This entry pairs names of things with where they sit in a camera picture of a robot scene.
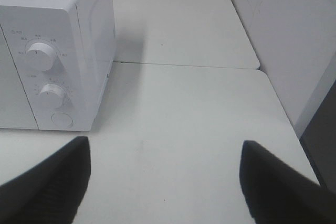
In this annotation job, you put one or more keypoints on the white microwave oven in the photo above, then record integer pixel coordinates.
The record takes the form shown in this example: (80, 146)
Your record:
(83, 34)

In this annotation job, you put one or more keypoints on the round door release button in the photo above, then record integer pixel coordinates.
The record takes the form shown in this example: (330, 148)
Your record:
(62, 120)

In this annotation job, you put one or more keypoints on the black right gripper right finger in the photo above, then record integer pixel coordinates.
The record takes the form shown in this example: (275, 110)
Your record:
(276, 193)

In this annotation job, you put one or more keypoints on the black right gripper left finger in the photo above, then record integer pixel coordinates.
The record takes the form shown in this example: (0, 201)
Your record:
(51, 191)

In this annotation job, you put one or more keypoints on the white microwave door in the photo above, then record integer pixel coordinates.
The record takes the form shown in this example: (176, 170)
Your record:
(16, 112)

